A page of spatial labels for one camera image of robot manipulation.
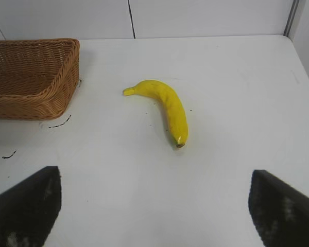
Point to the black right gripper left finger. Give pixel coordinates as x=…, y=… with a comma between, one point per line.
x=23, y=208

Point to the grey metal frame post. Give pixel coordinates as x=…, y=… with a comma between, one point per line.
x=291, y=18

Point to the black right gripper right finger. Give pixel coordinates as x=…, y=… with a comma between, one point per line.
x=285, y=213

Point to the brown woven wicker basket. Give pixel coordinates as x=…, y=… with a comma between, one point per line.
x=28, y=77

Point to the yellow banana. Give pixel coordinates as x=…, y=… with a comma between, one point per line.
x=171, y=103

